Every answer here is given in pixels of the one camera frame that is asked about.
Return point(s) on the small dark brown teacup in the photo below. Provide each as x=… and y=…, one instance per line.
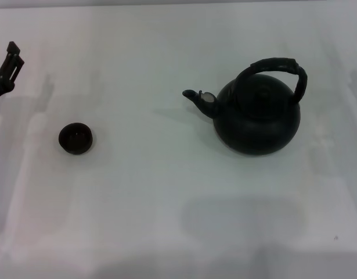
x=76, y=139

